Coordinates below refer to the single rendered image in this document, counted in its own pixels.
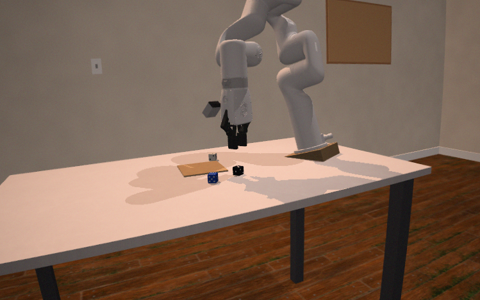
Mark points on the brown mat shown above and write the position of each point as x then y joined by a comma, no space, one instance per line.
195,169

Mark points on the beige die with black pips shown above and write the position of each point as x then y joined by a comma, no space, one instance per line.
212,156

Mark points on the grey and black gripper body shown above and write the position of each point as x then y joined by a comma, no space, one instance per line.
237,101

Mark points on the blue die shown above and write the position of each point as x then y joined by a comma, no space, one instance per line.
213,177

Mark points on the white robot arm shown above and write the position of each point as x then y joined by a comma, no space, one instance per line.
234,57

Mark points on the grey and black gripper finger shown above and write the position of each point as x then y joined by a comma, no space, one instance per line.
242,136
231,133

